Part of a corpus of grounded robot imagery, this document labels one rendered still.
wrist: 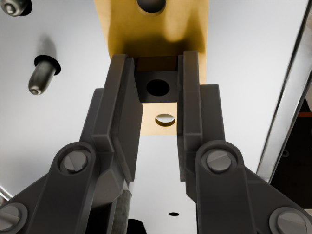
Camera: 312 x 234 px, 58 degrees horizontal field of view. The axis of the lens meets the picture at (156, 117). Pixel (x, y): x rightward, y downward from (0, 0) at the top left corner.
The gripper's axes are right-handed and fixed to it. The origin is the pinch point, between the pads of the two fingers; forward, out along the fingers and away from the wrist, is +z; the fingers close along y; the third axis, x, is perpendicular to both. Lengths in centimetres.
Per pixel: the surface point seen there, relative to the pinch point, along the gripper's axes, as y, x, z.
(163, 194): -1.0, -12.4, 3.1
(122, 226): -3.6, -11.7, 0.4
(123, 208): -3.7, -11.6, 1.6
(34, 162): -9.4, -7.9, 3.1
